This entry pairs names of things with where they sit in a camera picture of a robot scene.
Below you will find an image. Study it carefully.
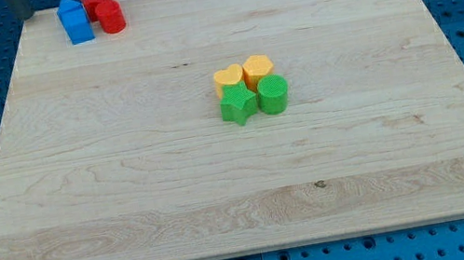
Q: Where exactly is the blue house-shaped block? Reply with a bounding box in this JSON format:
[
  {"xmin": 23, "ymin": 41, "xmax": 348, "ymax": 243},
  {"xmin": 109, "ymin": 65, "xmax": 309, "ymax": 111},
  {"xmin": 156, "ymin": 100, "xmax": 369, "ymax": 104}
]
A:
[{"xmin": 56, "ymin": 0, "xmax": 86, "ymax": 26}]

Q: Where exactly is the yellow hexagon block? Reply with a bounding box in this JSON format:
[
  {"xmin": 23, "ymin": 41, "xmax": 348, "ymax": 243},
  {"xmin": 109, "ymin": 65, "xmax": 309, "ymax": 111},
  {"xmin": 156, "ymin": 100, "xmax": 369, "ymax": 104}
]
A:
[{"xmin": 242, "ymin": 54, "xmax": 274, "ymax": 92}]

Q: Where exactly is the yellow heart block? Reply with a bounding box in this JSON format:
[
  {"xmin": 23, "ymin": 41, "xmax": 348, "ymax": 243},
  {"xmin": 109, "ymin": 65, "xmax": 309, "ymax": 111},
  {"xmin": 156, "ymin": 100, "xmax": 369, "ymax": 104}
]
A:
[{"xmin": 212, "ymin": 63, "xmax": 244, "ymax": 99}]

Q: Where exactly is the light wooden board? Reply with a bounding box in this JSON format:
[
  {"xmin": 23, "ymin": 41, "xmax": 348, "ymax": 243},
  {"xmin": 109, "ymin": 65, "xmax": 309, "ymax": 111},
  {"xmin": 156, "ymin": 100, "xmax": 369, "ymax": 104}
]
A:
[{"xmin": 0, "ymin": 0, "xmax": 464, "ymax": 260}]

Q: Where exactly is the red cylinder block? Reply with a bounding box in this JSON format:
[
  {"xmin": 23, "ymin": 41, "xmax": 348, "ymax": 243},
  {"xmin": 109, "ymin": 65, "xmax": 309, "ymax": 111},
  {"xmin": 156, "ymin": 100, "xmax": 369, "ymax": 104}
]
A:
[{"xmin": 95, "ymin": 0, "xmax": 127, "ymax": 34}]

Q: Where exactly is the blue cube block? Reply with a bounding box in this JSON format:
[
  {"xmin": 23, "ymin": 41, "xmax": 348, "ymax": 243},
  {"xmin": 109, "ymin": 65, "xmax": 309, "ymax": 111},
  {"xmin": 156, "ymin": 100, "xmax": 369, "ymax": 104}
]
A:
[{"xmin": 61, "ymin": 9, "xmax": 94, "ymax": 45}]

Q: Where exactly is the green cylinder block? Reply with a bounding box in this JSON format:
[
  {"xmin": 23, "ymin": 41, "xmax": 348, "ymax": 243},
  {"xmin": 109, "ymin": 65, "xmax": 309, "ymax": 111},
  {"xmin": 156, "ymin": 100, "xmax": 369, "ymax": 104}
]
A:
[{"xmin": 257, "ymin": 74, "xmax": 289, "ymax": 115}]

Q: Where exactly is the green star block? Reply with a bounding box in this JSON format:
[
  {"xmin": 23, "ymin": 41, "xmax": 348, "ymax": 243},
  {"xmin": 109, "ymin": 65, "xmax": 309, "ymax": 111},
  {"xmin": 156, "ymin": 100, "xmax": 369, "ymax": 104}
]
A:
[{"xmin": 220, "ymin": 81, "xmax": 258, "ymax": 126}]

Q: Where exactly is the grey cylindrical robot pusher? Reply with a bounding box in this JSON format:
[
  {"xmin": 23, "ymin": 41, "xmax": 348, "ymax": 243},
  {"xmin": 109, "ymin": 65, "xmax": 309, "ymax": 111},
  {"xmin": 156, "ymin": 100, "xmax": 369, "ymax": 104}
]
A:
[{"xmin": 5, "ymin": 0, "xmax": 34, "ymax": 21}]

